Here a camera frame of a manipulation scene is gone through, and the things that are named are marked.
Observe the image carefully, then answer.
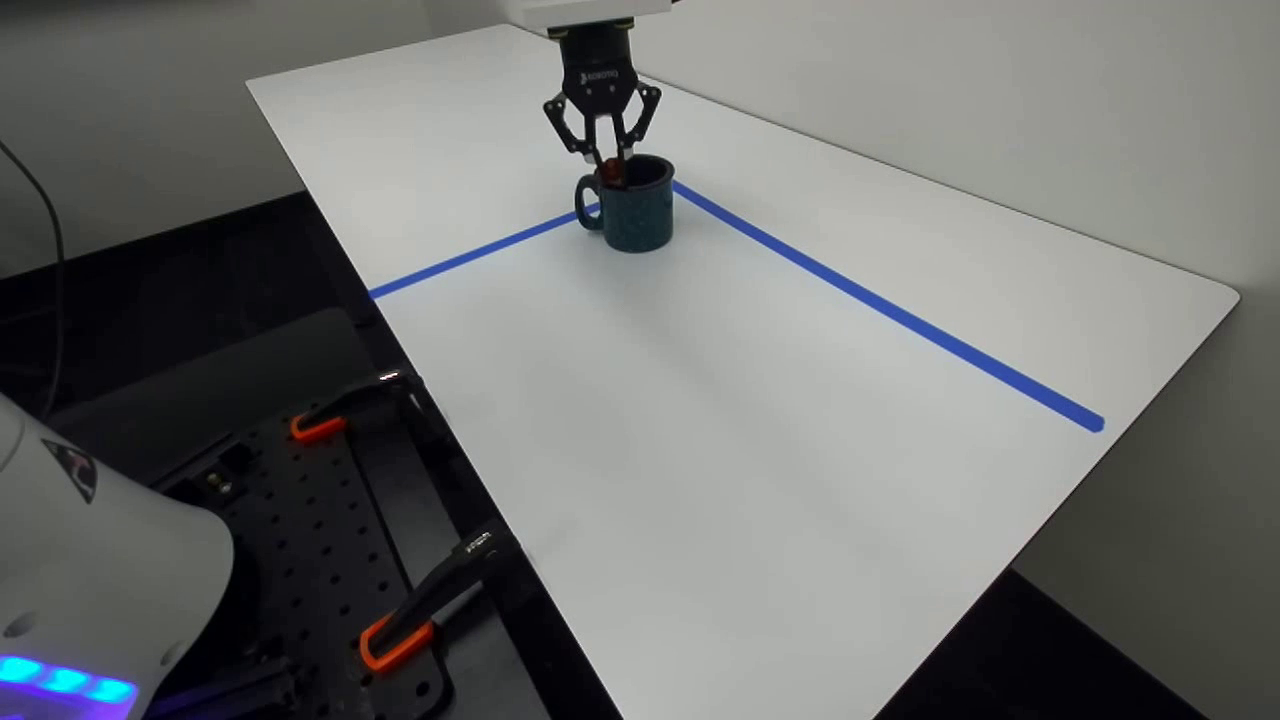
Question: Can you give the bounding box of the small orange-handled black clamp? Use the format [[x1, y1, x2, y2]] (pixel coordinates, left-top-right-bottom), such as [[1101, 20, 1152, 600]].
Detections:
[[287, 368, 425, 450]]

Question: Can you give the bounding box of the short blue tape line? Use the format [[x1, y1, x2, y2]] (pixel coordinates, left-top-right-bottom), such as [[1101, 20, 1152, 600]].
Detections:
[[366, 206, 590, 305]]

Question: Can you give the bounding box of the black cable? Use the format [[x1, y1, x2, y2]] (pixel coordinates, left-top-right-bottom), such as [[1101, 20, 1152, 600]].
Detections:
[[0, 138, 70, 421]]

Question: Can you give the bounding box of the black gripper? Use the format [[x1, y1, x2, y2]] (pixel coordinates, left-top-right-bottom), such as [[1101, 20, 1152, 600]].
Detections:
[[540, 25, 663, 169]]

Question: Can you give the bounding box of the dark teal ceramic mug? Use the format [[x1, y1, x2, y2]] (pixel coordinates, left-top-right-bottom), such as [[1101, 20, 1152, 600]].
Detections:
[[572, 152, 681, 252]]

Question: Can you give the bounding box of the long blue tape line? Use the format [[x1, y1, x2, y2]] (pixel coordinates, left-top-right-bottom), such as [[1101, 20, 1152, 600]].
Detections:
[[669, 179, 1113, 437]]

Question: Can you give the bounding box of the large orange-handled black clamp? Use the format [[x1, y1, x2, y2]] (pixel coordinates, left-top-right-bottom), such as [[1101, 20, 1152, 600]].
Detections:
[[352, 523, 518, 681]]

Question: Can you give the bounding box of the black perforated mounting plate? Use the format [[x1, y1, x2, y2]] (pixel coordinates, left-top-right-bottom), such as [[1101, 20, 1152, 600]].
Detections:
[[140, 408, 459, 720]]

